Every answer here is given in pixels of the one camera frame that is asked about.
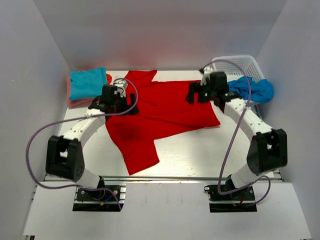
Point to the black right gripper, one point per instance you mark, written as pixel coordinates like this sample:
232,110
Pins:
193,87

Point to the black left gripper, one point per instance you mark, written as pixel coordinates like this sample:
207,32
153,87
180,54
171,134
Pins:
127,107

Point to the red t shirt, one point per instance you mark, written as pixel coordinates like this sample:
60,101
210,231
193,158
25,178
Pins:
163,112

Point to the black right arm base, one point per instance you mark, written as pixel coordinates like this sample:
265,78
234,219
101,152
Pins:
242,201

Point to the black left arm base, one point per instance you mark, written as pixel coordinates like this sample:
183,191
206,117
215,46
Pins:
111,200

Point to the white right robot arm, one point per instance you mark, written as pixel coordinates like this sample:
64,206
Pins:
268,149

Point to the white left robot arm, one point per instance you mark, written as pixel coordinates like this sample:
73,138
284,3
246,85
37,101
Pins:
65,157

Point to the folded orange t shirt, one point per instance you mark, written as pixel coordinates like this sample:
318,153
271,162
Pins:
109,78

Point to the white plastic basket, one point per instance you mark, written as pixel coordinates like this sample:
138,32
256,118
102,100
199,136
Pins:
236,67

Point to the folded teal t shirt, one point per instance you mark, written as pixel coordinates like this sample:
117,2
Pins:
97,74

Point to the folded pink t shirt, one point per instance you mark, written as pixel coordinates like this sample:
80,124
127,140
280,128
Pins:
75,102

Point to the crumpled blue t shirt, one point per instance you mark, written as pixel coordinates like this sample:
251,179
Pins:
261,91

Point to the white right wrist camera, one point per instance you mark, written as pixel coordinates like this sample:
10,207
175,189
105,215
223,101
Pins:
205,72

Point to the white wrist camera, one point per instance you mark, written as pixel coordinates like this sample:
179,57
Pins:
205,72
121,85

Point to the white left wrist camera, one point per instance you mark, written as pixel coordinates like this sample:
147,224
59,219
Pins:
121,85

